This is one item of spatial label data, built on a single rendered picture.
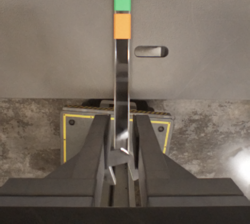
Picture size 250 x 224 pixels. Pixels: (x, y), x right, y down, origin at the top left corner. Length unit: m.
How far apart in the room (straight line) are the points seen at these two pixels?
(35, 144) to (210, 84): 1.62
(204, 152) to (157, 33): 1.62
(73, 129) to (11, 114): 0.66
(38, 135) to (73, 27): 1.53
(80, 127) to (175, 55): 1.02
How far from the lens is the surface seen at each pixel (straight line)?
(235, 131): 1.77
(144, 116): 0.15
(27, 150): 1.78
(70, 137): 1.20
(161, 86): 0.17
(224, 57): 0.19
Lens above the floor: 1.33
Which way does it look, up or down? 73 degrees down
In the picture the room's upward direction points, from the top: 178 degrees clockwise
